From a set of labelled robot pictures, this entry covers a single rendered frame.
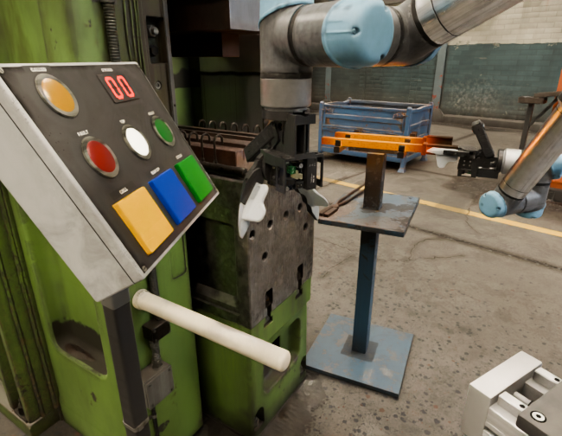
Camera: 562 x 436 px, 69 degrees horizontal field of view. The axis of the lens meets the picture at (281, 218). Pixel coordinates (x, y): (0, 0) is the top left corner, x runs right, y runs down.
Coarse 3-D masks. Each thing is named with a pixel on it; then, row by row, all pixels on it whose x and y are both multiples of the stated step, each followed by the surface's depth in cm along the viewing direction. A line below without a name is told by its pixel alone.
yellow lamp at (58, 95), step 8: (48, 80) 48; (48, 88) 48; (56, 88) 49; (64, 88) 50; (48, 96) 47; (56, 96) 48; (64, 96) 50; (56, 104) 48; (64, 104) 49; (72, 104) 50
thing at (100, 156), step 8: (88, 144) 50; (96, 144) 51; (88, 152) 49; (96, 152) 50; (104, 152) 52; (96, 160) 50; (104, 160) 51; (112, 160) 53; (104, 168) 50; (112, 168) 52
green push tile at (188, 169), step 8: (184, 160) 70; (192, 160) 73; (176, 168) 68; (184, 168) 69; (192, 168) 72; (200, 168) 75; (184, 176) 68; (192, 176) 70; (200, 176) 73; (192, 184) 69; (200, 184) 72; (208, 184) 75; (192, 192) 69; (200, 192) 70; (208, 192) 74; (200, 200) 69
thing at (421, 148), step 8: (344, 144) 138; (352, 144) 137; (360, 144) 136; (368, 144) 134; (376, 144) 133; (384, 144) 132; (392, 144) 131; (400, 144) 130; (408, 144) 129; (416, 144) 128; (424, 144) 126; (432, 144) 126; (440, 144) 126; (448, 144) 126; (424, 152) 127
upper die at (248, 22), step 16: (176, 0) 101; (192, 0) 98; (208, 0) 96; (224, 0) 94; (240, 0) 96; (256, 0) 101; (176, 16) 102; (192, 16) 100; (208, 16) 97; (224, 16) 95; (240, 16) 97; (256, 16) 102; (176, 32) 107; (192, 32) 107; (208, 32) 107; (224, 32) 107; (240, 32) 107; (256, 32) 107
